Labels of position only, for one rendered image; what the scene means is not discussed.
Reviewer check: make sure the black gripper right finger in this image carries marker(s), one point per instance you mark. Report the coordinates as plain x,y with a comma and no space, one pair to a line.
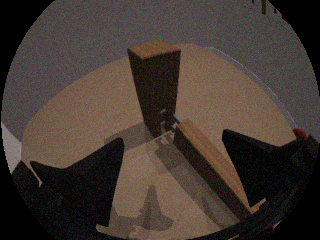
258,164

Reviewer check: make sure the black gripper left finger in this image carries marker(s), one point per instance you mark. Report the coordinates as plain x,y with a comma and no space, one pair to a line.
89,184

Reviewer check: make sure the dark brown wooden post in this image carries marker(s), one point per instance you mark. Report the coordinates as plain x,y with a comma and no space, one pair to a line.
155,69

